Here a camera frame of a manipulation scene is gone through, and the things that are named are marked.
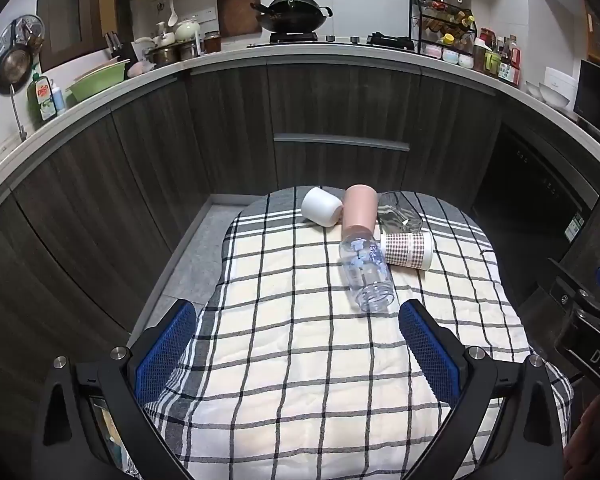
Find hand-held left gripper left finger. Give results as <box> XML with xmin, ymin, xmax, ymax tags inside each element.
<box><xmin>30</xmin><ymin>299</ymin><xmax>198</xmax><ymax>480</ymax></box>

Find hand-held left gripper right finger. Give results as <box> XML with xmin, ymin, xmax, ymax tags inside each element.
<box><xmin>399</xmin><ymin>299</ymin><xmax>573</xmax><ymax>480</ymax></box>

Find brown checked paper cup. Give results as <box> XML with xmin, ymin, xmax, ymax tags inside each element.
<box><xmin>380</xmin><ymin>231</ymin><xmax>435</xmax><ymax>271</ymax></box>

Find clear glass cup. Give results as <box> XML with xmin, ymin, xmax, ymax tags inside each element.
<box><xmin>377</xmin><ymin>191</ymin><xmax>424</xmax><ymax>235</ymax></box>

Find pink cup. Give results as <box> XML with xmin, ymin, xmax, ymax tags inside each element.
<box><xmin>341</xmin><ymin>185</ymin><xmax>380</xmax><ymax>234</ymax></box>

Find white cup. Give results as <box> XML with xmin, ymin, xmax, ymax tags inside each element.
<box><xmin>301</xmin><ymin>186</ymin><xmax>344</xmax><ymax>228</ymax></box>

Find person's right hand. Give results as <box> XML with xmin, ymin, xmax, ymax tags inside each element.
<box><xmin>562</xmin><ymin>400</ymin><xmax>600</xmax><ymax>480</ymax></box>

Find built-in black dishwasher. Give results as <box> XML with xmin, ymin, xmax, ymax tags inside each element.
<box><xmin>472</xmin><ymin>120</ymin><xmax>600</xmax><ymax>261</ymax></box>

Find black white checked tablecloth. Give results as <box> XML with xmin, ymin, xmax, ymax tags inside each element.
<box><xmin>130</xmin><ymin>185</ymin><xmax>573</xmax><ymax>480</ymax></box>

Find black microwave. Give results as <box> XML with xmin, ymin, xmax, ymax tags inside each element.
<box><xmin>572</xmin><ymin>59</ymin><xmax>600</xmax><ymax>133</ymax></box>

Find large white bowl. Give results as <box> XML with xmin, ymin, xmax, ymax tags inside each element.
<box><xmin>539</xmin><ymin>66</ymin><xmax>579</xmax><ymax>110</ymax></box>

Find group of sauce bottles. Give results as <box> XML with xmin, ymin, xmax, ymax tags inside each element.
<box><xmin>472</xmin><ymin>27</ymin><xmax>523</xmax><ymax>87</ymax></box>

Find dark wooden kitchen cabinets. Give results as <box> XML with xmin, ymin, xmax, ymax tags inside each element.
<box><xmin>0</xmin><ymin>55</ymin><xmax>600</xmax><ymax>480</ymax></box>

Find green basin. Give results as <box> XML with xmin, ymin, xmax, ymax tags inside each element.
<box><xmin>66</xmin><ymin>58</ymin><xmax>131</xmax><ymax>103</ymax></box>

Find green dish soap bottle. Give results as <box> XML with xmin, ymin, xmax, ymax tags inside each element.
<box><xmin>26</xmin><ymin>74</ymin><xmax>58</xmax><ymax>122</ymax></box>

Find steel pot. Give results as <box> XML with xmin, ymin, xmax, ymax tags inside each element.
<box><xmin>147</xmin><ymin>42</ymin><xmax>201</xmax><ymax>67</ymax></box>

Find knife block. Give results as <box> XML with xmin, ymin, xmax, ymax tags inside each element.
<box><xmin>105</xmin><ymin>31</ymin><xmax>139</xmax><ymax>64</ymax></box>

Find hanging frying pan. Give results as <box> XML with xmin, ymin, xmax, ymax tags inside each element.
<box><xmin>0</xmin><ymin>42</ymin><xmax>33</xmax><ymax>97</ymax></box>

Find gas stove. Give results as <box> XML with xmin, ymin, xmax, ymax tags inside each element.
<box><xmin>247</xmin><ymin>31</ymin><xmax>416</xmax><ymax>52</ymax></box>

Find white teapot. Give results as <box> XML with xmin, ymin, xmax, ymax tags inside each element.
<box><xmin>174</xmin><ymin>19</ymin><xmax>202</xmax><ymax>43</ymax></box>

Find hanging metal strainer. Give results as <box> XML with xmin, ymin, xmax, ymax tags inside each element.
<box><xmin>0</xmin><ymin>14</ymin><xmax>46</xmax><ymax>55</ymax></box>

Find brown cutting board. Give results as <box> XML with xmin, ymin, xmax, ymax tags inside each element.
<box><xmin>216</xmin><ymin>0</ymin><xmax>262</xmax><ymax>38</ymax></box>

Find black wok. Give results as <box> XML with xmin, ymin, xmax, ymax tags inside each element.
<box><xmin>251</xmin><ymin>0</ymin><xmax>333</xmax><ymax>34</ymax></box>

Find silver drawer handle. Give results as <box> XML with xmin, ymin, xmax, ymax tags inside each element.
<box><xmin>274</xmin><ymin>133</ymin><xmax>411</xmax><ymax>152</ymax></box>

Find black wire spice rack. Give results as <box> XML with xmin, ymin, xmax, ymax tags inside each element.
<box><xmin>409</xmin><ymin>0</ymin><xmax>478</xmax><ymax>57</ymax></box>

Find dark wooden wall cabinet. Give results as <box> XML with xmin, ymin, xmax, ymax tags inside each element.
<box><xmin>36</xmin><ymin>0</ymin><xmax>119</xmax><ymax>74</ymax></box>

